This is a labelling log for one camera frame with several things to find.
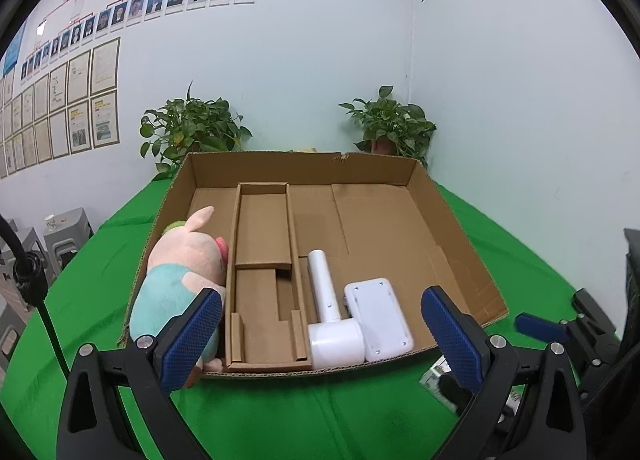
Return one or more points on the pink plush pig toy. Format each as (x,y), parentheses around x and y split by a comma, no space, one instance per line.
(183,263)

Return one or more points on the grey plastic stool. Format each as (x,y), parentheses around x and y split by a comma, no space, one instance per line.
(65,234)

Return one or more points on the right potted green plant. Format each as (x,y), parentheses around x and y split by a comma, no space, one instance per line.
(390,127)

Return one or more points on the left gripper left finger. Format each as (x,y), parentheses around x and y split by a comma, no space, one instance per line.
(94,423)

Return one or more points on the left potted green plant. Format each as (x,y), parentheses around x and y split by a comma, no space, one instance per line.
(190,125)

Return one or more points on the white hair dryer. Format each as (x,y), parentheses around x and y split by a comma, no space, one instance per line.
(334,342)

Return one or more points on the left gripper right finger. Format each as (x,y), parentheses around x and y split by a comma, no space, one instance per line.
(523,403)

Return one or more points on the large cardboard tray box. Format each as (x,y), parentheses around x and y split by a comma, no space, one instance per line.
(373,216)

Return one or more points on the narrow cardboard insert tray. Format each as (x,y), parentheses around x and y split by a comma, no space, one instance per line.
(266,323)

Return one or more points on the potted green plant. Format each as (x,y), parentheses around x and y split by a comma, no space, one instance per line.
(190,125)
(390,127)

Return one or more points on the staff photo row on wall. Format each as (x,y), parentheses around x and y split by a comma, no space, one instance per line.
(113,17)

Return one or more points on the green white medicine box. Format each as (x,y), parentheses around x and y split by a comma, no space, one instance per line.
(442,384)

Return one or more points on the white rectangular device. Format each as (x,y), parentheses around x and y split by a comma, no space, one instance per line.
(373,304)

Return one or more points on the framed certificates on wall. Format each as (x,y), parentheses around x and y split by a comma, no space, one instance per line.
(70,110)

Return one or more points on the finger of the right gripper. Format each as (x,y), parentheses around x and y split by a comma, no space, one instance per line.
(541,329)

